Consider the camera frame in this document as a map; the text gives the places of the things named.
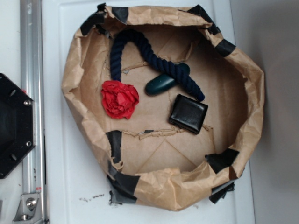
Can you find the black box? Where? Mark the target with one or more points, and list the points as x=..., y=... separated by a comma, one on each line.
x=188, y=114

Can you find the dark green oval object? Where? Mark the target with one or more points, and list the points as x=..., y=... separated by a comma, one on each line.
x=165, y=81

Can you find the red crumpled paper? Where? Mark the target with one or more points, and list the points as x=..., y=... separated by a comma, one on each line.
x=119, y=100

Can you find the brown paper bag bin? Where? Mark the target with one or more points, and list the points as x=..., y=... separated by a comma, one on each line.
x=149, y=161

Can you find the aluminium extrusion rail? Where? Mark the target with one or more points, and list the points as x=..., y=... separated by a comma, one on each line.
x=34, y=164

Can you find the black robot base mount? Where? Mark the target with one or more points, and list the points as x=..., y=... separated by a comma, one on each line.
x=16, y=125

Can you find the metal corner bracket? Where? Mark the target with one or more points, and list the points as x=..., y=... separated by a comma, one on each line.
x=29, y=210

